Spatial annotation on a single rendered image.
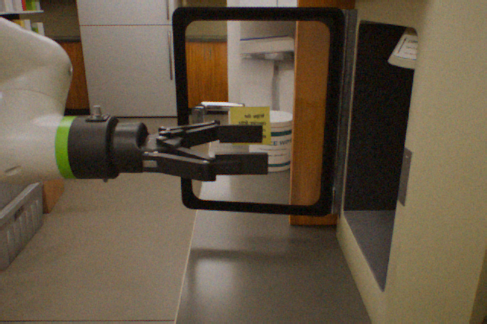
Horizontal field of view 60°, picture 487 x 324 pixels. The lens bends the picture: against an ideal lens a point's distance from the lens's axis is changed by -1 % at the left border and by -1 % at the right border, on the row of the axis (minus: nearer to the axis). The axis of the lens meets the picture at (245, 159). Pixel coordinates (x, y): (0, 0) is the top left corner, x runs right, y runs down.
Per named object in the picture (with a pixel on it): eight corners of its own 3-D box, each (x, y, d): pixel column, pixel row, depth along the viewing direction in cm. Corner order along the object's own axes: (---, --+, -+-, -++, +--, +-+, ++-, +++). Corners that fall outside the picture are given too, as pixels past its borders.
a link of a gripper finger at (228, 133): (219, 143, 70) (219, 141, 70) (262, 143, 70) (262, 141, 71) (218, 125, 69) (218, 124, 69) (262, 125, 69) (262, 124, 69)
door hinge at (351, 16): (337, 212, 87) (354, 9, 74) (340, 218, 85) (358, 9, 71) (329, 212, 87) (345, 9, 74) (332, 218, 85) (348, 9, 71)
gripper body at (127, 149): (107, 131, 58) (176, 131, 58) (123, 115, 66) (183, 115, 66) (113, 182, 60) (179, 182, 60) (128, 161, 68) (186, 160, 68)
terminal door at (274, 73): (330, 217, 86) (345, 6, 72) (182, 208, 90) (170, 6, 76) (329, 215, 87) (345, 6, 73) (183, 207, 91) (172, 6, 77)
